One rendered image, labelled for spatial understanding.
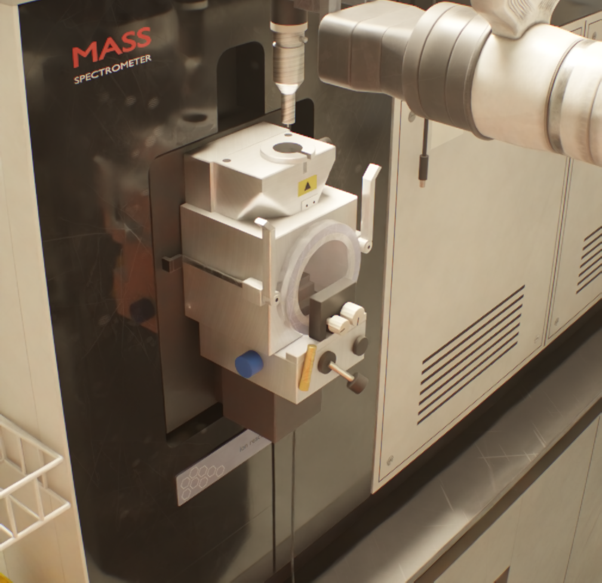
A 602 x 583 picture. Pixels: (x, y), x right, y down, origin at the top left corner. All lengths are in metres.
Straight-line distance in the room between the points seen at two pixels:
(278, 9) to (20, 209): 0.22
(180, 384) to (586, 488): 0.95
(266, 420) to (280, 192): 0.20
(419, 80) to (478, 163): 0.50
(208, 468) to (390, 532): 0.39
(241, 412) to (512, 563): 0.72
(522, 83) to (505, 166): 0.59
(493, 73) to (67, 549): 0.50
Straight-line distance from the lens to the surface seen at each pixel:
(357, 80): 0.66
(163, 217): 0.78
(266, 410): 0.85
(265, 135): 0.80
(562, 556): 1.73
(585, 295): 1.55
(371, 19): 0.67
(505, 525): 1.41
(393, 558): 1.22
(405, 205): 1.02
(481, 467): 1.35
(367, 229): 0.81
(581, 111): 0.58
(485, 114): 0.61
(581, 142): 0.59
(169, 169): 0.77
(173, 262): 0.79
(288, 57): 0.73
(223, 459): 0.93
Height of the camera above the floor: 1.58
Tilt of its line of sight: 29 degrees down
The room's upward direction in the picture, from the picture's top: 1 degrees clockwise
